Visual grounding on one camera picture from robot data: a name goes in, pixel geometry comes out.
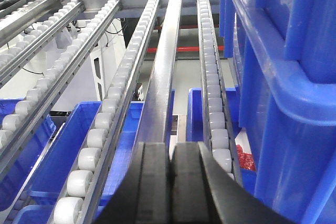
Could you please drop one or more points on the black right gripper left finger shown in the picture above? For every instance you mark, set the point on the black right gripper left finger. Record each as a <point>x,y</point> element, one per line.
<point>143,195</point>

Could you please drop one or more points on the steel divider rail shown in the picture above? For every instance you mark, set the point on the steel divider rail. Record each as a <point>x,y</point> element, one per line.
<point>154,123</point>

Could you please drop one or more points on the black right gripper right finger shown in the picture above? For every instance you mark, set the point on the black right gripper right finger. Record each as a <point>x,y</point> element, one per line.
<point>204,193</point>

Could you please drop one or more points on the white roller track right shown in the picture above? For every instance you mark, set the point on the white roller track right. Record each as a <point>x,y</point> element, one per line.
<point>218,134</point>

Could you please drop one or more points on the white roller track far left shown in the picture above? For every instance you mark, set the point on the white roller track far left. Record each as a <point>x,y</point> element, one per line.
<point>15,58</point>

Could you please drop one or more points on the blue bin lower left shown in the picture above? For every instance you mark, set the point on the blue bin lower left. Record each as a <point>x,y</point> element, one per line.
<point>14,179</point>

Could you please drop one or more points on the white roller track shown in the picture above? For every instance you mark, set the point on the white roller track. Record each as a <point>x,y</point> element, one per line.
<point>15,58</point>
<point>218,134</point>
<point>80,195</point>
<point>18,127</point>

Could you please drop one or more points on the white roller track centre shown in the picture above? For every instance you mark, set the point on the white roller track centre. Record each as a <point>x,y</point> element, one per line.
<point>80,195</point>

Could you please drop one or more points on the large blue bin right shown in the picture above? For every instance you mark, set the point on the large blue bin right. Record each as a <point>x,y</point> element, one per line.
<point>284,57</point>

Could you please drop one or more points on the red small parts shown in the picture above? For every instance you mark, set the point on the red small parts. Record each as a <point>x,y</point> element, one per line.
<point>246,160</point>

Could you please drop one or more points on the blue bin lower right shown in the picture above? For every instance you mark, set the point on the blue bin lower right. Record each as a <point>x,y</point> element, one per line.
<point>195,128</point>

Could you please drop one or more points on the blue bin lower centre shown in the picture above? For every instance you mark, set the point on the blue bin lower centre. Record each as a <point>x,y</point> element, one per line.
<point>51,174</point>

